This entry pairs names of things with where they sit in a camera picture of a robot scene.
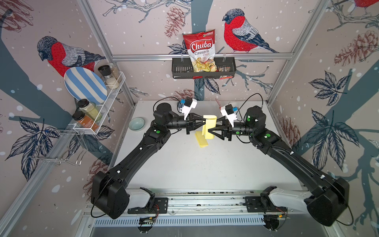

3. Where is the yellow square paper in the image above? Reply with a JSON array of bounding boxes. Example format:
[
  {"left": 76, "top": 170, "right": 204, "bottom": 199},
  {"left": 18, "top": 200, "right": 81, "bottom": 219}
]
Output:
[
  {"left": 195, "top": 131, "right": 208, "bottom": 148},
  {"left": 202, "top": 115, "right": 217, "bottom": 140}
]

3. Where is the red Chuba chips bag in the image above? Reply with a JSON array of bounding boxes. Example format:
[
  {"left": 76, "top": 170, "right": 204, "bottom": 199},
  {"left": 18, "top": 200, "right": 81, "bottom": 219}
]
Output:
[{"left": 183, "top": 30, "right": 217, "bottom": 73}]

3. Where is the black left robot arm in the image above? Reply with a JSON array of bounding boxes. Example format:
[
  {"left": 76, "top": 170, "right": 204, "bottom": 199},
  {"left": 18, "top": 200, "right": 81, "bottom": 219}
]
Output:
[{"left": 91, "top": 103, "right": 206, "bottom": 219}]

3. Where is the green spice jar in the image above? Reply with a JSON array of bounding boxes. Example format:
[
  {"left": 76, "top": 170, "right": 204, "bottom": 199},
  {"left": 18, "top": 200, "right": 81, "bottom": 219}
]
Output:
[{"left": 77, "top": 99, "right": 102, "bottom": 121}]

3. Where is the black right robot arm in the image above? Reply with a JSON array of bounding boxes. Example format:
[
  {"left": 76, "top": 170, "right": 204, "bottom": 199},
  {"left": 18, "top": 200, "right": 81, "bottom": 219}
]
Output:
[{"left": 208, "top": 106, "right": 349, "bottom": 227}]

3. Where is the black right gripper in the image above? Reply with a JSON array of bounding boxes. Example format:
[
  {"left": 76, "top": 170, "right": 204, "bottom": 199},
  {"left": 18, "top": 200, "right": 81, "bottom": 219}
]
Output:
[{"left": 208, "top": 117, "right": 256, "bottom": 143}]

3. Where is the white wire wall shelf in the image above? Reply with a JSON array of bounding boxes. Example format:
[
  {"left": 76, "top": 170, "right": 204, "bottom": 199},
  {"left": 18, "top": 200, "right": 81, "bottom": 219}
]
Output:
[{"left": 73, "top": 72, "right": 126, "bottom": 135}]

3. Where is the black cap salt shaker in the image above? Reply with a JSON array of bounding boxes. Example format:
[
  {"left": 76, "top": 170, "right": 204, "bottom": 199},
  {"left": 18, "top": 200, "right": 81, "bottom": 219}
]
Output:
[{"left": 98, "top": 65, "right": 119, "bottom": 89}]

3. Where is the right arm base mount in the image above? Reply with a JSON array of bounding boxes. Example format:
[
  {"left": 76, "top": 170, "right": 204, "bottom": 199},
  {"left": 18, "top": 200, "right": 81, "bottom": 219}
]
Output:
[{"left": 243, "top": 186, "right": 288, "bottom": 213}]

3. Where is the orange spice jar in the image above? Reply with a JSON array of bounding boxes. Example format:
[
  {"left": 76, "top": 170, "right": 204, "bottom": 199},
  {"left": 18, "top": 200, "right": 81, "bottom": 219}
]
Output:
[{"left": 72, "top": 110, "right": 99, "bottom": 132}]

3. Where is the blue white striped plate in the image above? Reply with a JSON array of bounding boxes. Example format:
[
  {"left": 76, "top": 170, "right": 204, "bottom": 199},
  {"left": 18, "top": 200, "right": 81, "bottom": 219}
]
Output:
[{"left": 64, "top": 67, "right": 108, "bottom": 105}]

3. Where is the blue patterned bowl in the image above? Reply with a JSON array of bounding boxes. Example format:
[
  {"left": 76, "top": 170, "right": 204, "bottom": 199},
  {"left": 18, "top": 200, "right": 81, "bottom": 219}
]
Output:
[{"left": 177, "top": 99, "right": 185, "bottom": 113}]

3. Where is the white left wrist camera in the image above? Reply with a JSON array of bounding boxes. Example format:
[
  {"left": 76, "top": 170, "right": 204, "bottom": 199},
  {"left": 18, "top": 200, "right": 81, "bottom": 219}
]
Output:
[{"left": 180, "top": 97, "right": 197, "bottom": 120}]

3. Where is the black wall basket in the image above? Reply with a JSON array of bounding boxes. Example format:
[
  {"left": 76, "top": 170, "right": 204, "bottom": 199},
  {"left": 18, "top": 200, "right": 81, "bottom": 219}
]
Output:
[{"left": 172, "top": 57, "right": 236, "bottom": 79}]

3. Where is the light green small bowl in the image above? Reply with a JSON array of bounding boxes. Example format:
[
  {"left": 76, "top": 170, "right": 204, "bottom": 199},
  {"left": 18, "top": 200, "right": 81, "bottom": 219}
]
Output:
[{"left": 128, "top": 117, "right": 146, "bottom": 131}]

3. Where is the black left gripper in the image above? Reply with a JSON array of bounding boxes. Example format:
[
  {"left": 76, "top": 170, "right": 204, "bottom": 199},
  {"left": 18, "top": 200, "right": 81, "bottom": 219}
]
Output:
[{"left": 164, "top": 113, "right": 208, "bottom": 136}]

